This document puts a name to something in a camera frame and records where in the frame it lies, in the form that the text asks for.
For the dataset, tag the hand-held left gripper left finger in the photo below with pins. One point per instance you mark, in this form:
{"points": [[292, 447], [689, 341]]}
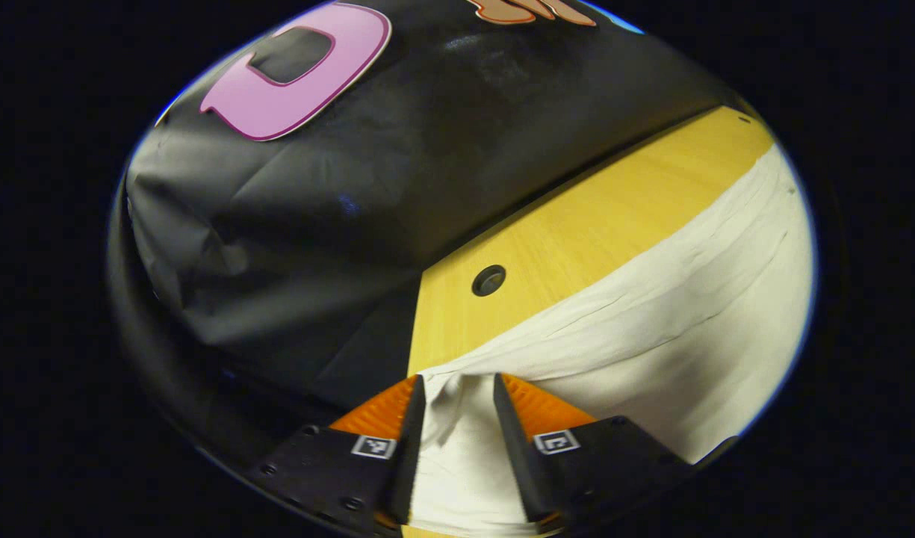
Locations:
{"points": [[408, 448]]}

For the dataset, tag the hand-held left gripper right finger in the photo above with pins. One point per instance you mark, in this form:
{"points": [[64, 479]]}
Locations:
{"points": [[517, 448]]}

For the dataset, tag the white jeans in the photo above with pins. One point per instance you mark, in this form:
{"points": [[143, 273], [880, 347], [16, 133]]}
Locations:
{"points": [[651, 336]]}

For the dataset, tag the black backdrop cloth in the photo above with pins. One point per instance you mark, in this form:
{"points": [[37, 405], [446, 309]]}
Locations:
{"points": [[427, 149]]}

